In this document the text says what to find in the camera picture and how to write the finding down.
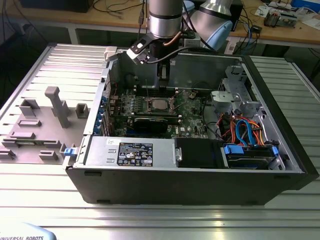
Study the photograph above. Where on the round coin battery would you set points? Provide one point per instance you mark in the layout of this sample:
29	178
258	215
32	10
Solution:
192	94

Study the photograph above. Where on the dark finned cooler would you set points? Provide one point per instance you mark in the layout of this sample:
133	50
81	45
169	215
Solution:
270	20

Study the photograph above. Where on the blue plastic latch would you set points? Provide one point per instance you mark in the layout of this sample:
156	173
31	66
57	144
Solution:
70	152

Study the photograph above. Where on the green RAM stick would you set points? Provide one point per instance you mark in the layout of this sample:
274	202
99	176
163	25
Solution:
30	143

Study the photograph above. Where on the blue cardboard box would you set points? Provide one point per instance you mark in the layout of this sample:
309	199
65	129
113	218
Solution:
300	3

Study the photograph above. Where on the small black adapter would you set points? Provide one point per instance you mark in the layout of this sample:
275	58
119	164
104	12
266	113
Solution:
256	28

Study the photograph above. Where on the CPU socket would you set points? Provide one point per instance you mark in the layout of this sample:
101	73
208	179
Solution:
150	106

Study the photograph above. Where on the metal locking lever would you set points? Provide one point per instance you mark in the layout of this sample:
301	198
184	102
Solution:
180	103
148	90

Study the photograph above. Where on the wooden desk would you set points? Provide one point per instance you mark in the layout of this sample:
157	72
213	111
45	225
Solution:
112	18

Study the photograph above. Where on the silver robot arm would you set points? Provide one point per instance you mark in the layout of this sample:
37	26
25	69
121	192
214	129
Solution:
165	17

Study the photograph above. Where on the grey parts rack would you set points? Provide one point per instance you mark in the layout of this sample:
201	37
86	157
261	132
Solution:
37	117

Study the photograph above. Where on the silver power supply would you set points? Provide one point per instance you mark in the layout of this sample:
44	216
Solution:
100	152

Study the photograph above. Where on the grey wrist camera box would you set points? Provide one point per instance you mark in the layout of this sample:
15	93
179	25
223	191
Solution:
191	43

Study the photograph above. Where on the silver metal drive cage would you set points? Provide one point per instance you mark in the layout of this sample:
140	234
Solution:
222	100

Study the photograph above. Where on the black plastic shroud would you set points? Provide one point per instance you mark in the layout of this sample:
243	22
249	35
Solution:
197	152

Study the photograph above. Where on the grey electronic device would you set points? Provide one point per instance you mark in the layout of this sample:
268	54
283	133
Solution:
287	21

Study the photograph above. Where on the grey plastic latch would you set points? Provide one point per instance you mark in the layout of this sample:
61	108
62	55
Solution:
110	53

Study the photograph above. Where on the black equipment box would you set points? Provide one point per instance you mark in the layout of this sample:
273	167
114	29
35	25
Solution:
55	5

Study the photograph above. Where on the hard disk blue carrier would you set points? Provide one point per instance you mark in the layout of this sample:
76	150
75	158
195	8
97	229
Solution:
233	150

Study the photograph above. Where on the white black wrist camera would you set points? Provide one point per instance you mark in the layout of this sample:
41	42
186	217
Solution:
138	50

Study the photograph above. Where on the black graphics card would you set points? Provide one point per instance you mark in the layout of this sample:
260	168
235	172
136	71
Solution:
150	125

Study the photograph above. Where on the black open PC case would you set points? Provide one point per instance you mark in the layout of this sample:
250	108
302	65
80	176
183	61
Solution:
175	185

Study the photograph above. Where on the green motherboard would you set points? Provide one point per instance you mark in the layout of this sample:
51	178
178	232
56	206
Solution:
190	117

